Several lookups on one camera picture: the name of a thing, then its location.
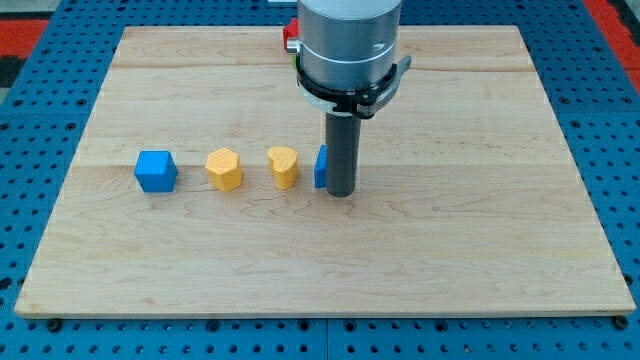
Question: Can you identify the blue block behind rod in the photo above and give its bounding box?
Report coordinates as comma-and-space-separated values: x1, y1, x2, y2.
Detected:
314, 144, 327, 189

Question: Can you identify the yellow hexagon block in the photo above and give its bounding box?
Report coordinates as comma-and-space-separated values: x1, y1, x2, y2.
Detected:
205, 148, 243, 192

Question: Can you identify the red block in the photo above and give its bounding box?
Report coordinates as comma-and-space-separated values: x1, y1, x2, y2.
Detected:
282, 18, 299, 53

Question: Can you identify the light wooden board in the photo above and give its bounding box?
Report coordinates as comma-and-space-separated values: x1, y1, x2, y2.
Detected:
15, 26, 636, 319

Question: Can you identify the black clamp ring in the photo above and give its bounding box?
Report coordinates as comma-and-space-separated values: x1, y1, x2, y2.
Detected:
294, 55, 413, 121

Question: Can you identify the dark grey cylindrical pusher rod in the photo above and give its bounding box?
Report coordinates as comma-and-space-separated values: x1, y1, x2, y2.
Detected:
325, 114, 361, 198

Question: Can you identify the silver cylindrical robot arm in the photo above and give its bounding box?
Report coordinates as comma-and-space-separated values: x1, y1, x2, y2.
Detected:
297, 0, 402, 91

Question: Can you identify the yellow heart block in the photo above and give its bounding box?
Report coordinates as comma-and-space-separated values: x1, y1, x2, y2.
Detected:
267, 146, 299, 190

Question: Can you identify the blue cube block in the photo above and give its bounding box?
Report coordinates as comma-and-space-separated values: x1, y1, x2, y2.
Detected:
134, 150, 178, 193

